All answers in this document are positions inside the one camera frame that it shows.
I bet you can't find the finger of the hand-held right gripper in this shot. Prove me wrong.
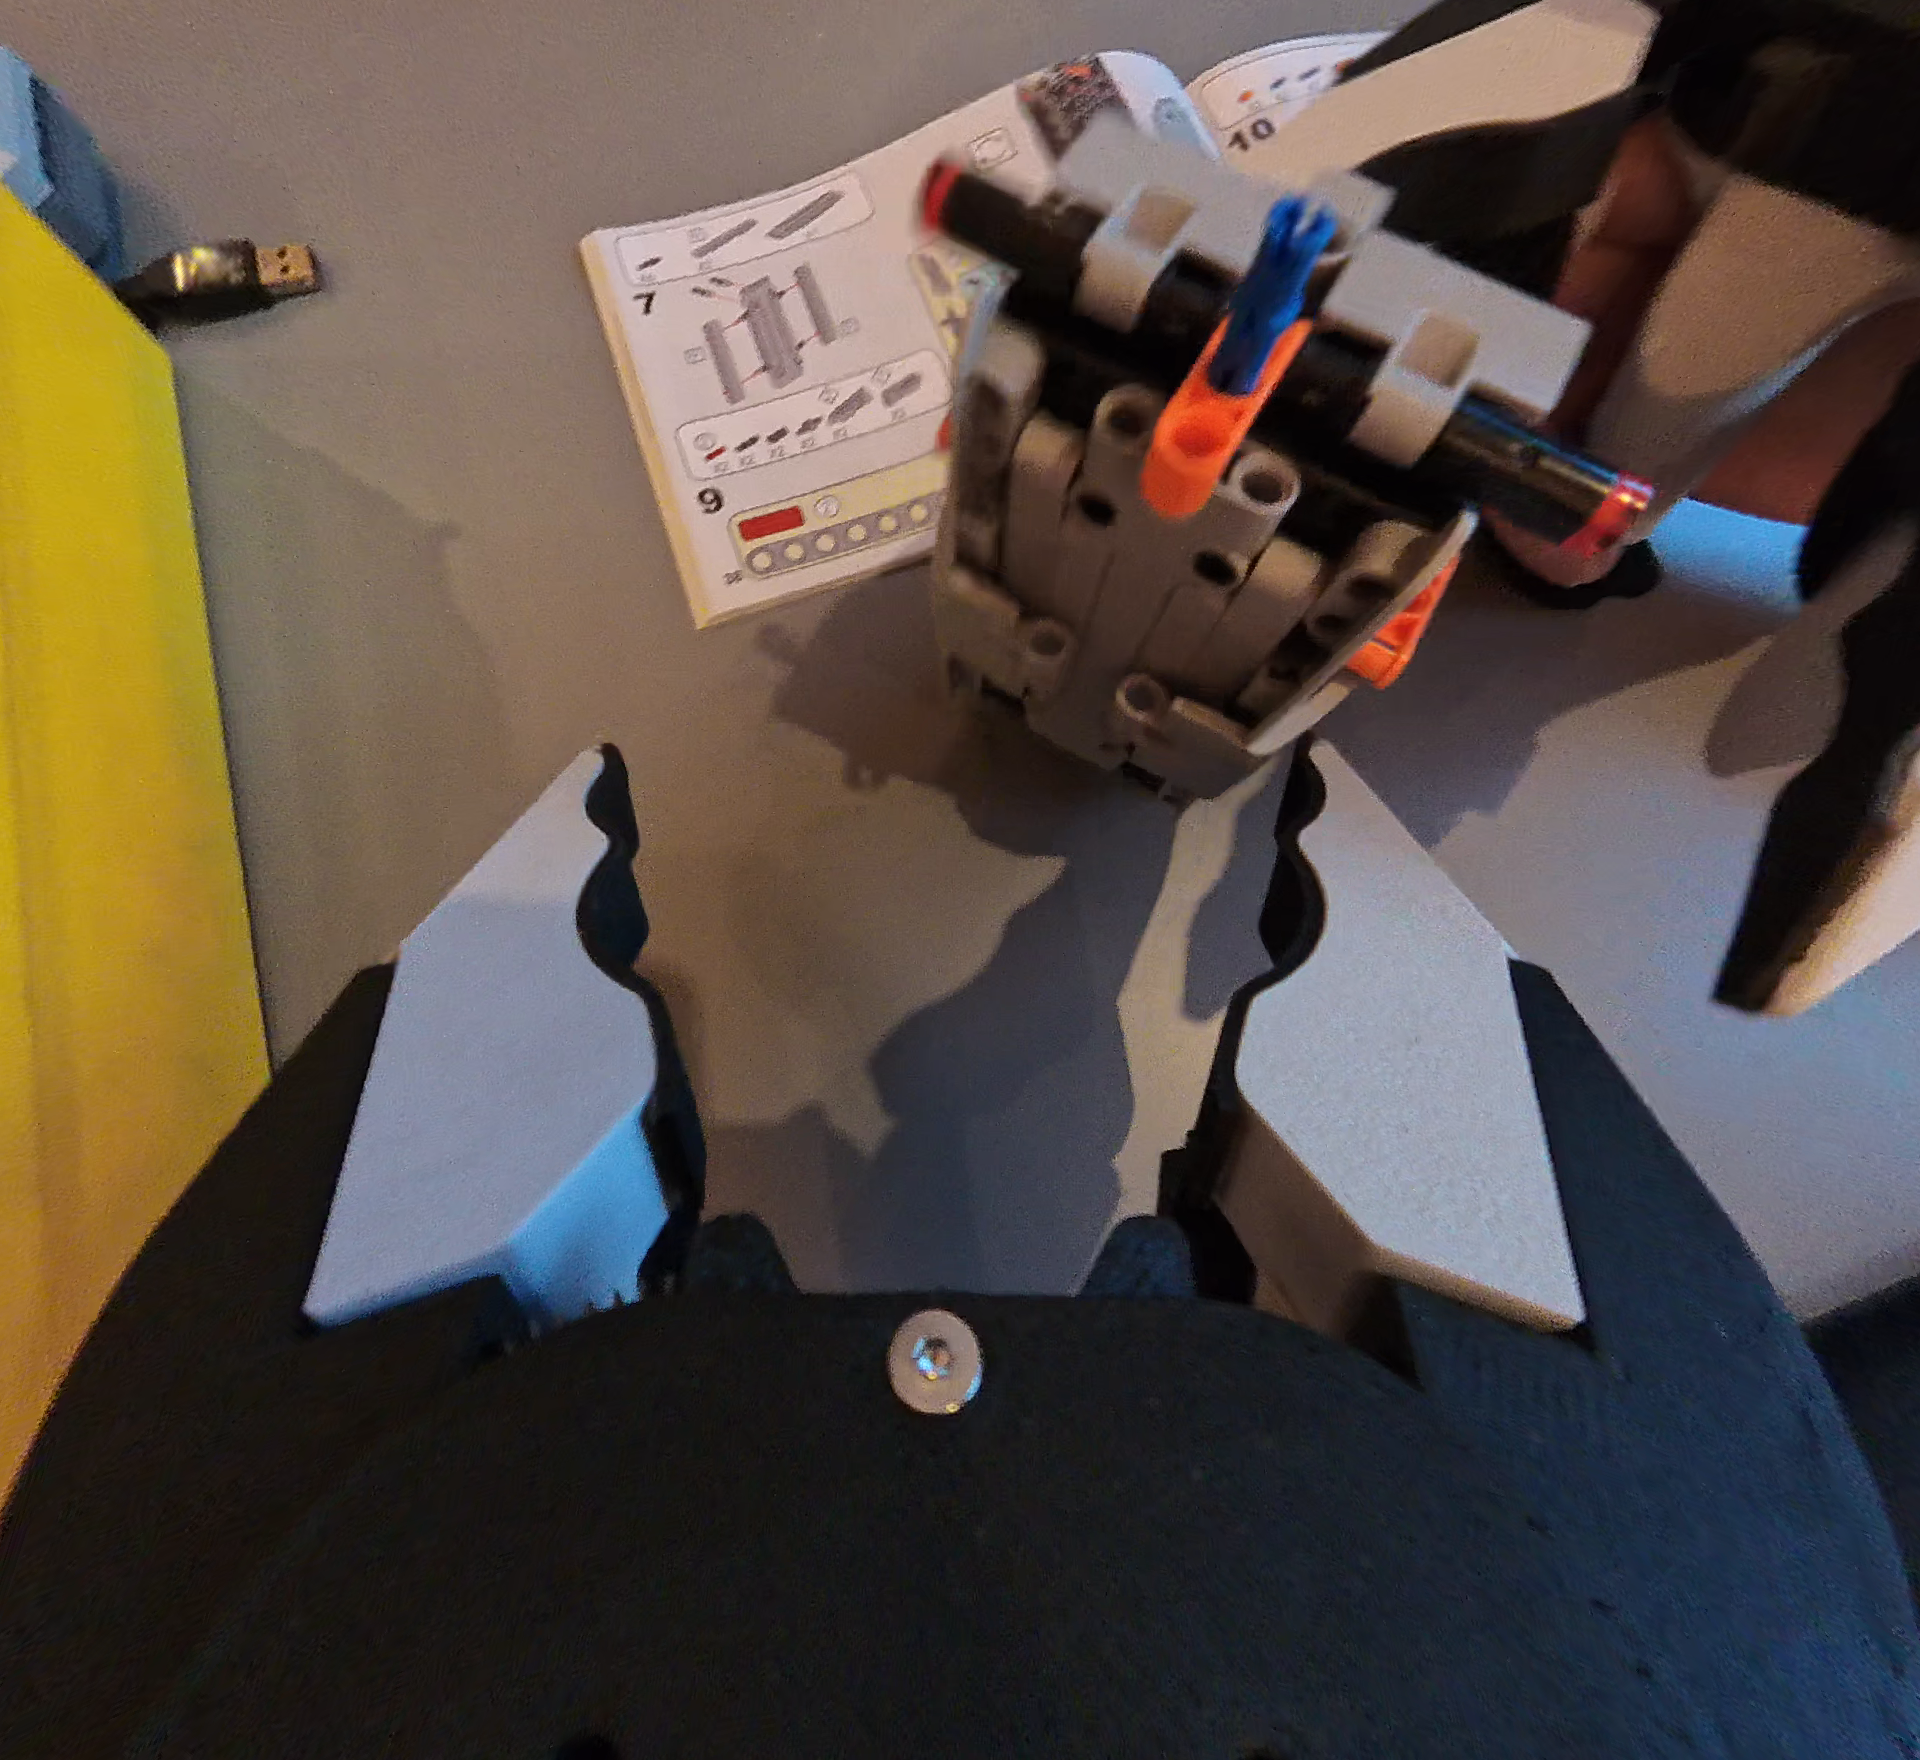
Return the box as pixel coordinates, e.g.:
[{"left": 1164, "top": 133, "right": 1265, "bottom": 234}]
[
  {"left": 1350, "top": 94, "right": 1638, "bottom": 285},
  {"left": 1342, "top": 0, "right": 1667, "bottom": 176}
]

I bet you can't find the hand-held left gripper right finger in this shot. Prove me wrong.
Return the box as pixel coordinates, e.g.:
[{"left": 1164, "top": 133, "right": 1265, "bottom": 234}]
[{"left": 1157, "top": 736, "right": 1590, "bottom": 1330}]

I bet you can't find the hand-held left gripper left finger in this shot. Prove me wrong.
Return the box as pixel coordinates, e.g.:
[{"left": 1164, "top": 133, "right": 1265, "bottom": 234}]
[{"left": 299, "top": 740, "right": 709, "bottom": 1330}]

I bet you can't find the grey brick robot assembly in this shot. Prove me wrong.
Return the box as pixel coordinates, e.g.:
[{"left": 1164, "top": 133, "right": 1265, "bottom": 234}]
[{"left": 918, "top": 111, "right": 1660, "bottom": 802}]

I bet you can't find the yellow plastic parts bin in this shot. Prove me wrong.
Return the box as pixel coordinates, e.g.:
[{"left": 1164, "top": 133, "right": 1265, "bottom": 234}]
[{"left": 0, "top": 185, "right": 271, "bottom": 1508}]

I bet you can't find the person's right hand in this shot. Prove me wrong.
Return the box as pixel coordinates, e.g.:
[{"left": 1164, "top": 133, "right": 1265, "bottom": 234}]
[{"left": 1484, "top": 117, "right": 1854, "bottom": 610}]

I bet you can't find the open white instruction booklet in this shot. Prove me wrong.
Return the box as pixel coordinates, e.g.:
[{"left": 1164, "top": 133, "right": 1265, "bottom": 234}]
[{"left": 575, "top": 32, "right": 1397, "bottom": 633}]

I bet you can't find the blue cloth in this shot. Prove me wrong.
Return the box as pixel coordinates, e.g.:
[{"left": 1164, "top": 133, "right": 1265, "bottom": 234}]
[{"left": 0, "top": 46, "right": 126, "bottom": 285}]

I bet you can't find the black usb cable plug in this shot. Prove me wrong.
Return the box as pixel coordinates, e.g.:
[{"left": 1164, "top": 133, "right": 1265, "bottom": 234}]
[{"left": 111, "top": 237, "right": 323, "bottom": 331}]

